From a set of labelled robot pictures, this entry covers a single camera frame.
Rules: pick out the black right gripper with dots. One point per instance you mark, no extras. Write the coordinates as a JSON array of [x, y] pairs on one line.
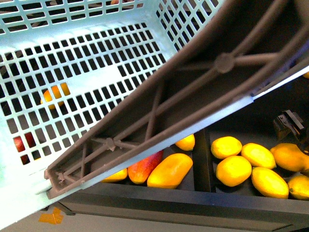
[[289, 122]]

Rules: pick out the yellow lemon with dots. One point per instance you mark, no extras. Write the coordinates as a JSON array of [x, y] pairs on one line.
[[299, 187], [233, 170], [225, 147], [258, 156], [269, 183], [306, 75], [288, 156]]

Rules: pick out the brown basket handle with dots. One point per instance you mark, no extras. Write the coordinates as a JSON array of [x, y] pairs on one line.
[[247, 49]]

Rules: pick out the light blue plastic basket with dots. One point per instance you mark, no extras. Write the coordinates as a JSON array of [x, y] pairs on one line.
[[103, 51]]

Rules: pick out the red yellow mango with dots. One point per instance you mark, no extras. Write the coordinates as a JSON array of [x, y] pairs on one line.
[[20, 146], [140, 171]]

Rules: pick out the orange yellow mango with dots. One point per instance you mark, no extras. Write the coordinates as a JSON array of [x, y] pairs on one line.
[[55, 93]]

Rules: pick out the black fruit display tray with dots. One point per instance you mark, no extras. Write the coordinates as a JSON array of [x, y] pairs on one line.
[[241, 207]]

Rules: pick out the black tray divider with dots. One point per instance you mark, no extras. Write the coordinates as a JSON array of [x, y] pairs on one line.
[[202, 163]]

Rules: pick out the orange floor tape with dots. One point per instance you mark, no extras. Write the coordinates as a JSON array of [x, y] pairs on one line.
[[53, 218]]

